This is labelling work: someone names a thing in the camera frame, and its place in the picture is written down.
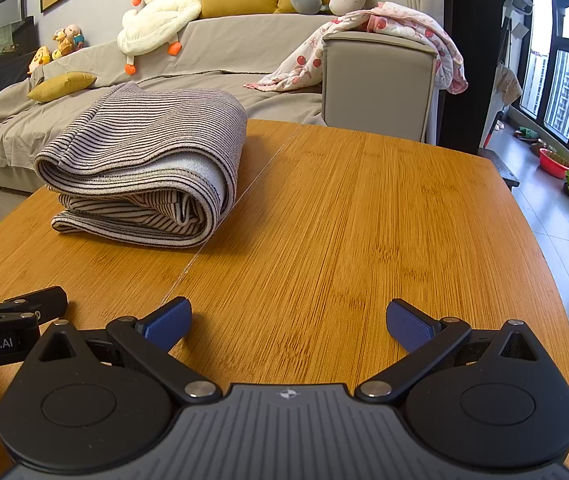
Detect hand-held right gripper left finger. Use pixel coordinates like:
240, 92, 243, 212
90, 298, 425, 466
39, 296, 220, 403

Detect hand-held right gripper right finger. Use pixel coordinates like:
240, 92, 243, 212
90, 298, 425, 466
355, 299, 537, 403

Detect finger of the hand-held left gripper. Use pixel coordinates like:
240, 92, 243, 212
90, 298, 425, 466
0, 286, 68, 335

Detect beige striped garment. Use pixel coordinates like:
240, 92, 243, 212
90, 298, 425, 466
34, 82, 249, 249

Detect dark wooden stool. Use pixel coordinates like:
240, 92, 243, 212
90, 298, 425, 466
479, 147, 520, 191

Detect red basin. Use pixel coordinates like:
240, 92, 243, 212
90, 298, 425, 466
538, 147, 569, 180

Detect small yellow pillow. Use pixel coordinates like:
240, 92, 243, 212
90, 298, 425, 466
27, 72, 98, 103

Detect yellow small plush toy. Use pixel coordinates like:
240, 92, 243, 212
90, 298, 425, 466
28, 45, 52, 77

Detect hanging beige cloth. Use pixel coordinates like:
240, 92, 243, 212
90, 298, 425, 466
494, 62, 524, 108

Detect colourful small plush dolls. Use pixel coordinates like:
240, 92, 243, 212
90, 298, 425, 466
52, 24, 88, 58

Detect grey covered sofa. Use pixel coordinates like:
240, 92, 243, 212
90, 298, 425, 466
0, 12, 437, 196

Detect pink floral blanket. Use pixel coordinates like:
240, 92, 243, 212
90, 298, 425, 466
243, 1, 468, 96

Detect white goose plush toy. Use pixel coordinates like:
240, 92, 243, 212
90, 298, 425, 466
117, 0, 204, 76

